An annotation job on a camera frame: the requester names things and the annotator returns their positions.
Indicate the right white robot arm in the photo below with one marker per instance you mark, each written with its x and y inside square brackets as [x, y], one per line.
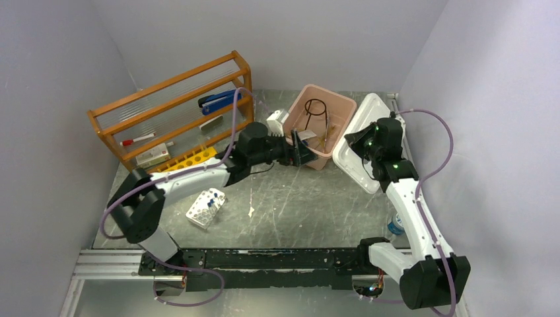
[433, 275]

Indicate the white wire gauze square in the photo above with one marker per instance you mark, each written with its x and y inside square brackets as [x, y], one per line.
[306, 134]

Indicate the test tube in rack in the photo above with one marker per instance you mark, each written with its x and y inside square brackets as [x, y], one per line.
[211, 210]

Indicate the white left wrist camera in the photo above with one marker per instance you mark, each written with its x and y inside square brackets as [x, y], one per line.
[275, 122]

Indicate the white plastic bin lid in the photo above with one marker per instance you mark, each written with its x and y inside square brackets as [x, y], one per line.
[353, 152]

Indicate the pink plastic bin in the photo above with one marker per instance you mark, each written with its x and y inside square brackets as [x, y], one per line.
[340, 111]

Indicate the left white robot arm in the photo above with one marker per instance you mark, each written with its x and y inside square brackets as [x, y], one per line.
[137, 205]

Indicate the black wire tripod stand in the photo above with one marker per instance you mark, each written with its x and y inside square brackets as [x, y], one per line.
[308, 109]

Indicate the white box on shelf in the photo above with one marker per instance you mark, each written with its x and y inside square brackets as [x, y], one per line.
[154, 156]

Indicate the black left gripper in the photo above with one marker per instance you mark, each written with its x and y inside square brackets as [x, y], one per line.
[296, 155]

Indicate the orange wooden shelf rack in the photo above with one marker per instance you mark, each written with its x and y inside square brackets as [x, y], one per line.
[170, 110]

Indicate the blue black stapler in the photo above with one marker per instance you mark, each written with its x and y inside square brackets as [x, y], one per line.
[214, 102]

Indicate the red white marker pen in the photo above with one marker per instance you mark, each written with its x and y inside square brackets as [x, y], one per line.
[129, 142]

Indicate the white test tube rack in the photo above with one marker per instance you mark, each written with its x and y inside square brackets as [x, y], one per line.
[197, 213]

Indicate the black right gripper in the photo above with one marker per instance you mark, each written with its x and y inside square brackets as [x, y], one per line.
[354, 140]

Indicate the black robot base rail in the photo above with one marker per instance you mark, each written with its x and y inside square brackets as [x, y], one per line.
[211, 268]

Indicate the yellow foam tray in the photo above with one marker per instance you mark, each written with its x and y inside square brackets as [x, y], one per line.
[188, 160]

